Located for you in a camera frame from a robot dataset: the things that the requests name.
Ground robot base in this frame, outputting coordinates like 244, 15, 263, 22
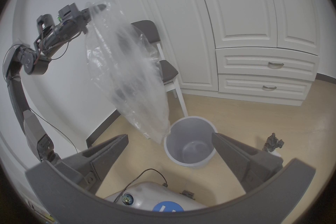
104, 182, 208, 211

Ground white wardrobe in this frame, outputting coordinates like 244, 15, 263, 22
105, 0, 322, 106

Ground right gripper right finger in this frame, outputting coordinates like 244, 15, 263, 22
211, 132, 284, 194

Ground crumpled black plastic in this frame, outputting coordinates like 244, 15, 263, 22
262, 133, 285, 153

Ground white chair grey cushions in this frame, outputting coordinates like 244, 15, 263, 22
115, 20, 189, 117

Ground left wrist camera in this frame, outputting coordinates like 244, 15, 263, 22
57, 3, 80, 21

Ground clear plastic bag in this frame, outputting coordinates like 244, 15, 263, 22
85, 2, 170, 145

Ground white trash bin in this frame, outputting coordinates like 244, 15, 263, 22
164, 116, 218, 168

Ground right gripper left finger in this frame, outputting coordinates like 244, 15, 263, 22
56, 134, 129, 191

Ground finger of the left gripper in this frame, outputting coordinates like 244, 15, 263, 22
83, 4, 107, 15

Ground black cable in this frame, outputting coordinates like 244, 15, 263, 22
114, 168, 168, 202

